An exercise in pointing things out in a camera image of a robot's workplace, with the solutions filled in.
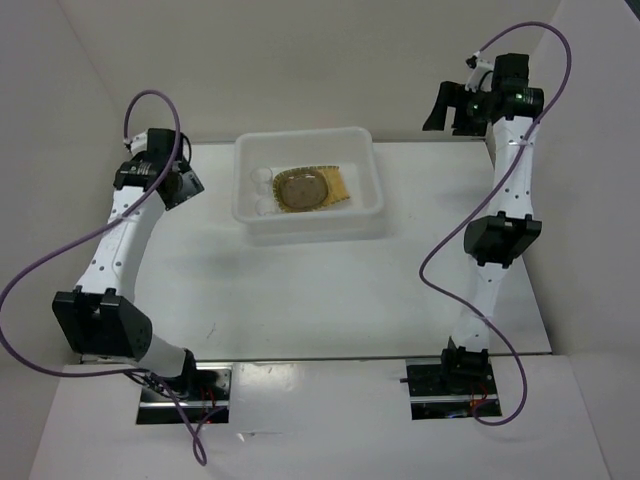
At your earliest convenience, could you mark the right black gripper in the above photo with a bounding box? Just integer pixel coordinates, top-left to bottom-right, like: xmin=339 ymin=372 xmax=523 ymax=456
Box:
xmin=422 ymin=80 xmax=491 ymax=136

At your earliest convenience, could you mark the small clear glass cup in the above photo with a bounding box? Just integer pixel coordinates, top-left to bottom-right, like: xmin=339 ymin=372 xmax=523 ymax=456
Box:
xmin=250 ymin=167 xmax=273 ymax=196
xmin=255 ymin=198 xmax=278 ymax=217

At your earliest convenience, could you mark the bamboo woven tray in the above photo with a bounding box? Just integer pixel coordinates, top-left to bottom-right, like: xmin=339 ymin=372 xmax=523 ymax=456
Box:
xmin=272 ymin=166 xmax=350 ymax=213

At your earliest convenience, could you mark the clear glass plate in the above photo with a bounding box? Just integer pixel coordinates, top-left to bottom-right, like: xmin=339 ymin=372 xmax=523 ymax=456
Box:
xmin=276 ymin=172 xmax=329 ymax=212

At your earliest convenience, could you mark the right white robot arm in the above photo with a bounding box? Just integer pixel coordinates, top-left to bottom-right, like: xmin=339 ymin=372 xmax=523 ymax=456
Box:
xmin=423 ymin=53 xmax=544 ymax=393

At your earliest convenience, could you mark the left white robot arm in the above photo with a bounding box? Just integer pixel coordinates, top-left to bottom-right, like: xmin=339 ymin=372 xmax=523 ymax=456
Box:
xmin=52 ymin=128 xmax=204 ymax=400

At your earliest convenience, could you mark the white plastic bin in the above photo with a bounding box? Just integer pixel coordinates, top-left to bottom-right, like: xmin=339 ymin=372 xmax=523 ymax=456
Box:
xmin=231 ymin=127 xmax=385 ymax=245

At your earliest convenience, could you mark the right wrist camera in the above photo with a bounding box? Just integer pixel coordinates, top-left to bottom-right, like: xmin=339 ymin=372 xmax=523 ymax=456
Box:
xmin=465 ymin=51 xmax=494 ymax=92

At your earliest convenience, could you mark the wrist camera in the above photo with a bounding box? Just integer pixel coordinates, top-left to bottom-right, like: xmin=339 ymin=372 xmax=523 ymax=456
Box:
xmin=465 ymin=51 xmax=494 ymax=92
xmin=124 ymin=130 xmax=148 ymax=155

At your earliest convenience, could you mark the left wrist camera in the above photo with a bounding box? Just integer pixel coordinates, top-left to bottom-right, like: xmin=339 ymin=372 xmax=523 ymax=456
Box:
xmin=124 ymin=130 xmax=148 ymax=155

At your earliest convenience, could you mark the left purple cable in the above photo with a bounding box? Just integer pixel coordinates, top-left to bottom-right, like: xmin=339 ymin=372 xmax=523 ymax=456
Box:
xmin=0 ymin=89 xmax=221 ymax=467

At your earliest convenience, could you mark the purple cable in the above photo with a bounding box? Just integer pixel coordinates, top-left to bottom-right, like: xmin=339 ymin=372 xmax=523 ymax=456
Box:
xmin=418 ymin=20 xmax=572 ymax=426
xmin=0 ymin=89 xmax=221 ymax=467

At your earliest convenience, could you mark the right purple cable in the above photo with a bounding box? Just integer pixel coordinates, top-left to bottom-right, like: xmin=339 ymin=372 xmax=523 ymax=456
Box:
xmin=418 ymin=20 xmax=572 ymax=426

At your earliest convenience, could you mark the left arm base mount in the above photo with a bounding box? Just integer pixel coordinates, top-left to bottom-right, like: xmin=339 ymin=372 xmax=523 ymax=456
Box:
xmin=136 ymin=363 xmax=233 ymax=426

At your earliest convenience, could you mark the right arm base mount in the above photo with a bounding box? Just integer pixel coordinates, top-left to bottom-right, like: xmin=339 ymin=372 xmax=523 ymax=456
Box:
xmin=400 ymin=358 xmax=502 ymax=421

